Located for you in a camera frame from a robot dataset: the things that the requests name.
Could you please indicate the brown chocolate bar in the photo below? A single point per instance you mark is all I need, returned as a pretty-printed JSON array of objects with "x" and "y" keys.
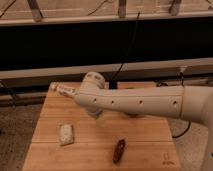
[{"x": 119, "y": 150}]

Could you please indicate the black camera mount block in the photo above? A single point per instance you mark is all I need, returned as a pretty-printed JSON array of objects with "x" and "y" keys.
[{"x": 113, "y": 85}]

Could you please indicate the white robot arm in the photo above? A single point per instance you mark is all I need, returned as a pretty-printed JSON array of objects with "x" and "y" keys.
[{"x": 191, "y": 103}]

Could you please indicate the white wrapped packet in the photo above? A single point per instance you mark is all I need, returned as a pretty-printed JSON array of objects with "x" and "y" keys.
[{"x": 64, "y": 89}]

